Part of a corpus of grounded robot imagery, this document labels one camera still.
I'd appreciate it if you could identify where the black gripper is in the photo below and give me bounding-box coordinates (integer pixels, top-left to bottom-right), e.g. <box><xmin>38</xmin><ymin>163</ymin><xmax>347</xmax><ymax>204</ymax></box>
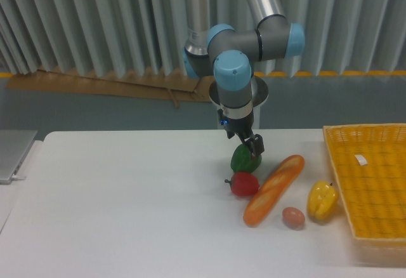
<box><xmin>217</xmin><ymin>109</ymin><xmax>265</xmax><ymax>158</ymax></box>

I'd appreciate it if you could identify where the green toy bell pepper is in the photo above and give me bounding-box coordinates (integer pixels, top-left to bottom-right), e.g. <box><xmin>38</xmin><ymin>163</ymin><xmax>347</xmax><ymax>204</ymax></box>
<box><xmin>230</xmin><ymin>144</ymin><xmax>262</xmax><ymax>173</ymax></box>

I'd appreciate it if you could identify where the red toy bell pepper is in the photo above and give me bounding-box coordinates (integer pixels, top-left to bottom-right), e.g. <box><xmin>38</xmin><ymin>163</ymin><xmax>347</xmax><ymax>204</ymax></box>
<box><xmin>224</xmin><ymin>171</ymin><xmax>260</xmax><ymax>197</ymax></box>

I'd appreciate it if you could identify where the toy baguette bread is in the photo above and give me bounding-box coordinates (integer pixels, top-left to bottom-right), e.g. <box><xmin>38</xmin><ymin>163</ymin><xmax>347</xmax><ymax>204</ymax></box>
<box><xmin>243</xmin><ymin>155</ymin><xmax>305</xmax><ymax>227</ymax></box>

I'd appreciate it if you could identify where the brown toy egg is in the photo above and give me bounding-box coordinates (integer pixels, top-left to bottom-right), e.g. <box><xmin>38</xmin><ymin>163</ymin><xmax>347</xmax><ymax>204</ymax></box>
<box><xmin>282</xmin><ymin>207</ymin><xmax>305</xmax><ymax>228</ymax></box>

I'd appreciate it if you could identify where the yellow toy bell pepper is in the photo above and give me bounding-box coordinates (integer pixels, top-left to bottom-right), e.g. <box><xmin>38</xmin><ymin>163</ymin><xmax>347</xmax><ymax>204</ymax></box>
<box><xmin>306</xmin><ymin>180</ymin><xmax>339</xmax><ymax>222</ymax></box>

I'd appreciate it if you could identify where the yellow woven basket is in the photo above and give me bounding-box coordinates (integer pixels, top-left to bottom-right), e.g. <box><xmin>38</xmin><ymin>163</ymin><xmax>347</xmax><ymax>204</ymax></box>
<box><xmin>323</xmin><ymin>123</ymin><xmax>405</xmax><ymax>245</ymax></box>

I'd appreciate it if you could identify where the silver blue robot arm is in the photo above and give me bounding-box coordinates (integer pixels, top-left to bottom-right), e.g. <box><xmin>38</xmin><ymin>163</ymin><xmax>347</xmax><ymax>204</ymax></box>
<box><xmin>183</xmin><ymin>0</ymin><xmax>305</xmax><ymax>158</ymax></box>

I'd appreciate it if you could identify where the brown cardboard sheet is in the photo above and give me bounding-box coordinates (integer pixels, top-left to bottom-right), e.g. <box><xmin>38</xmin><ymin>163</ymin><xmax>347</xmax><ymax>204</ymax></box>
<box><xmin>6</xmin><ymin>70</ymin><xmax>213</xmax><ymax>108</ymax></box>

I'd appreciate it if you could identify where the white label tag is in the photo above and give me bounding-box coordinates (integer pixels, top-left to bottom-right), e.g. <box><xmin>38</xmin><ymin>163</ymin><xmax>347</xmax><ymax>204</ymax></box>
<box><xmin>355</xmin><ymin>154</ymin><xmax>368</xmax><ymax>166</ymax></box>

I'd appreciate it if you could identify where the grey pleated curtain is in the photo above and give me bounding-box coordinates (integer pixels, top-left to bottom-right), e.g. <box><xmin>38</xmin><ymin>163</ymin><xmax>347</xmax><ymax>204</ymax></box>
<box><xmin>1</xmin><ymin>0</ymin><xmax>405</xmax><ymax>78</ymax></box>

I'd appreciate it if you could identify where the silver laptop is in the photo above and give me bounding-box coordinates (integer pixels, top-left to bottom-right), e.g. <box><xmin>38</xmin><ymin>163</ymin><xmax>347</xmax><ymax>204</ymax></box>
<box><xmin>0</xmin><ymin>129</ymin><xmax>37</xmax><ymax>185</ymax></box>

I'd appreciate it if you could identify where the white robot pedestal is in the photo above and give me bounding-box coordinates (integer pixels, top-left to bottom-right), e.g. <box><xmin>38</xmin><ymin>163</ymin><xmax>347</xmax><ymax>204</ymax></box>
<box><xmin>209</xmin><ymin>76</ymin><xmax>268</xmax><ymax>130</ymax></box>

